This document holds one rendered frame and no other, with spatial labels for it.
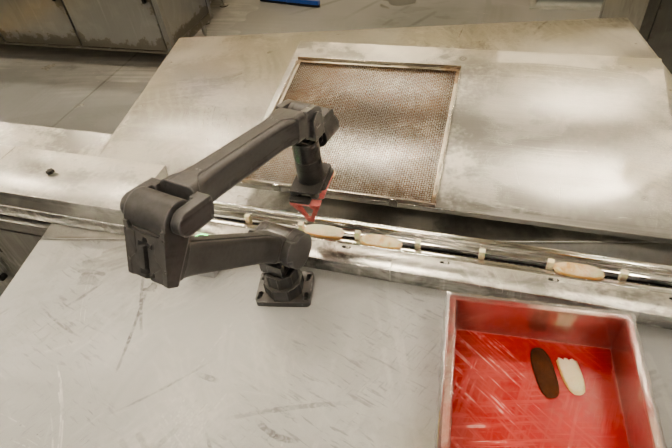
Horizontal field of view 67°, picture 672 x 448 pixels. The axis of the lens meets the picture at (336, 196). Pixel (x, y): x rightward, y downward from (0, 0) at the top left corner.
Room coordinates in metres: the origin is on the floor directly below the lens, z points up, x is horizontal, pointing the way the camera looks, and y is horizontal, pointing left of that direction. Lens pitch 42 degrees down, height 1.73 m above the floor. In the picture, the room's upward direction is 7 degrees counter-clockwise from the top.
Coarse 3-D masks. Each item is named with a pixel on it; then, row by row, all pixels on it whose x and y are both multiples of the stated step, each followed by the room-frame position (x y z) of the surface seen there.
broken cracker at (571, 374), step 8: (560, 360) 0.45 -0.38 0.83; (568, 360) 0.45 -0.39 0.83; (560, 368) 0.44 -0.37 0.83; (568, 368) 0.44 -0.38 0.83; (576, 368) 0.44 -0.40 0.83; (568, 376) 0.42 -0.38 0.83; (576, 376) 0.42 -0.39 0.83; (568, 384) 0.41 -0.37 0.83; (576, 384) 0.41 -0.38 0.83; (584, 384) 0.41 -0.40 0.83; (576, 392) 0.39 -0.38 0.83; (584, 392) 0.39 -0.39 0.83
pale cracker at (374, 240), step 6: (372, 234) 0.80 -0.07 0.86; (360, 240) 0.79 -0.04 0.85; (366, 240) 0.79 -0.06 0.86; (372, 240) 0.78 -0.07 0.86; (378, 240) 0.78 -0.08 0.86; (384, 240) 0.78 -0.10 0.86; (390, 240) 0.78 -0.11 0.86; (396, 240) 0.77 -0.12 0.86; (372, 246) 0.77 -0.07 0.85; (378, 246) 0.77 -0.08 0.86; (384, 246) 0.76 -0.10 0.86; (390, 246) 0.76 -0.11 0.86; (396, 246) 0.76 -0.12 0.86
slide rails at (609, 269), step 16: (224, 208) 0.96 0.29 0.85; (240, 224) 0.90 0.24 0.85; (288, 224) 0.88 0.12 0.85; (304, 224) 0.87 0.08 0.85; (336, 240) 0.80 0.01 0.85; (352, 240) 0.80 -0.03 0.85; (400, 240) 0.78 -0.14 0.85; (432, 240) 0.77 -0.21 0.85; (448, 256) 0.72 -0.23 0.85; (496, 256) 0.70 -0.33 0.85; (512, 256) 0.70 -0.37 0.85; (528, 256) 0.69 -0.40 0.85; (544, 256) 0.68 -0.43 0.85; (544, 272) 0.64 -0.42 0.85; (608, 272) 0.62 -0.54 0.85; (640, 272) 0.61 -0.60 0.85; (656, 272) 0.61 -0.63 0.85; (656, 288) 0.57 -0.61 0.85
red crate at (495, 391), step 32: (480, 352) 0.49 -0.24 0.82; (512, 352) 0.49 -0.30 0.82; (576, 352) 0.47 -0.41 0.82; (608, 352) 0.46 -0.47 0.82; (480, 384) 0.43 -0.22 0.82; (512, 384) 0.42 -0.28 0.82; (608, 384) 0.40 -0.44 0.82; (480, 416) 0.37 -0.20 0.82; (512, 416) 0.37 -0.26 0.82; (544, 416) 0.36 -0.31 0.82; (576, 416) 0.36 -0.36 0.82; (608, 416) 0.35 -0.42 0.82
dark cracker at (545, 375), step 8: (536, 352) 0.48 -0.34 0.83; (544, 352) 0.47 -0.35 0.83; (536, 360) 0.46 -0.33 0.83; (544, 360) 0.46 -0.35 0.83; (536, 368) 0.45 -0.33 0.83; (544, 368) 0.44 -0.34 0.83; (552, 368) 0.44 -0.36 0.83; (536, 376) 0.43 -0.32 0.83; (544, 376) 0.43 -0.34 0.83; (552, 376) 0.43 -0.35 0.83; (544, 384) 0.41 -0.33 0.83; (552, 384) 0.41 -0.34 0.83; (544, 392) 0.40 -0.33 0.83; (552, 392) 0.40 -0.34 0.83
